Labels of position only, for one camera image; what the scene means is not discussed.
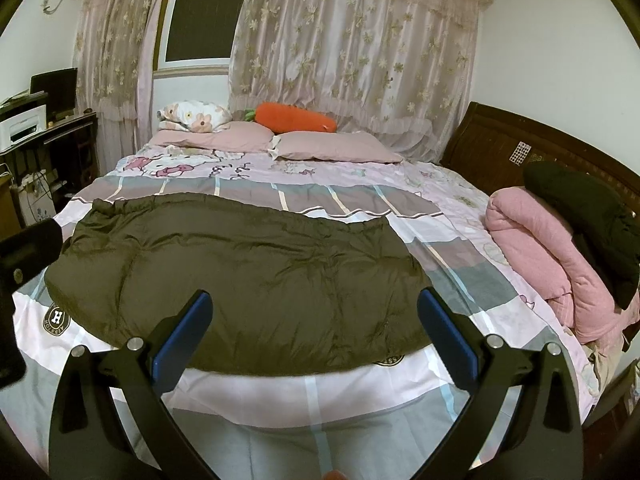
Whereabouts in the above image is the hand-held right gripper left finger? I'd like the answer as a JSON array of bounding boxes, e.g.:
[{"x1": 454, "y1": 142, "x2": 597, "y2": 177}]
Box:
[{"x1": 47, "y1": 289, "x2": 213, "y2": 480}]

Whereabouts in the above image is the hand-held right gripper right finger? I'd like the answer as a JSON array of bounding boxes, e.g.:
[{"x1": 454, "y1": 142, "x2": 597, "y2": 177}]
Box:
[{"x1": 417, "y1": 287, "x2": 583, "y2": 480}]

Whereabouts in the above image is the olive green down jacket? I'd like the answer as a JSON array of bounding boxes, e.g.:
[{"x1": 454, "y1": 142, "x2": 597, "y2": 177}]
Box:
[{"x1": 44, "y1": 192, "x2": 433, "y2": 377}]

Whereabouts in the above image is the white storage box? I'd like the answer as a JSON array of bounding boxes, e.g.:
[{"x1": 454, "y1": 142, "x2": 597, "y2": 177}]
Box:
[{"x1": 10, "y1": 177, "x2": 57, "y2": 227}]

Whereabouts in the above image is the pink folded blanket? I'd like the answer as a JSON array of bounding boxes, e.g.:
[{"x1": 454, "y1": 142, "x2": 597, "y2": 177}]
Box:
[{"x1": 484, "y1": 186, "x2": 628, "y2": 356}]

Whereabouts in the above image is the dark wooden desk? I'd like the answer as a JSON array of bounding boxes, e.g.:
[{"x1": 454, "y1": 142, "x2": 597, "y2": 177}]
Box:
[{"x1": 0, "y1": 110, "x2": 101, "y2": 198}]

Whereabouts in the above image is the white printer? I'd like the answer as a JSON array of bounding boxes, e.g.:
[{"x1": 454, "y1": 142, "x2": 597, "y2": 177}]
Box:
[{"x1": 0, "y1": 92, "x2": 51, "y2": 152}]

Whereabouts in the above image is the black monitor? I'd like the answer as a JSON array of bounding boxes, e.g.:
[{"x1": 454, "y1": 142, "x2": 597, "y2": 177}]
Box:
[{"x1": 29, "y1": 67, "x2": 79, "y2": 122}]

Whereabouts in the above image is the black garment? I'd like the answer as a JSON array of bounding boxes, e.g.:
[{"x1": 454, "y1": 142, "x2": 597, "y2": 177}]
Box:
[{"x1": 522, "y1": 160, "x2": 640, "y2": 311}]

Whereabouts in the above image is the sticker sheet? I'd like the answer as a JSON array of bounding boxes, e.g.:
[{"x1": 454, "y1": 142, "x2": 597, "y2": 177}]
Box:
[{"x1": 507, "y1": 141, "x2": 534, "y2": 166}]

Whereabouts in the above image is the pink pillow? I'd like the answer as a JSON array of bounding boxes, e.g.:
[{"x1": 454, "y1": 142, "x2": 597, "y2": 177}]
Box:
[
  {"x1": 150, "y1": 121, "x2": 275, "y2": 154},
  {"x1": 267, "y1": 130, "x2": 405, "y2": 165}
]

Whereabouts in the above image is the dark wooden headboard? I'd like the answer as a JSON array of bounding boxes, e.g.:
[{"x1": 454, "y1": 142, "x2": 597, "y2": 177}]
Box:
[{"x1": 440, "y1": 101, "x2": 640, "y2": 281}]

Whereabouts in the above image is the floral lace curtain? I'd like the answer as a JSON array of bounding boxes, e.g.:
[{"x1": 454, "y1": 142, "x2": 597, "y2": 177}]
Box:
[
  {"x1": 74, "y1": 0, "x2": 173, "y2": 153},
  {"x1": 227, "y1": 0, "x2": 495, "y2": 163}
]

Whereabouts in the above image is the floral pillow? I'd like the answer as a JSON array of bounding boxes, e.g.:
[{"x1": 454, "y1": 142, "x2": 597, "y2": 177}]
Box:
[{"x1": 157, "y1": 100, "x2": 233, "y2": 134}]

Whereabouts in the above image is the orange carrot plush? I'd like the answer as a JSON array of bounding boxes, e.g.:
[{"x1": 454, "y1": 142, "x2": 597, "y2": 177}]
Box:
[{"x1": 244, "y1": 101, "x2": 338, "y2": 135}]

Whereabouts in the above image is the dark window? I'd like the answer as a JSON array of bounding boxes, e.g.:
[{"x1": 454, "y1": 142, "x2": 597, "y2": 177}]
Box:
[{"x1": 154, "y1": 0, "x2": 257, "y2": 75}]

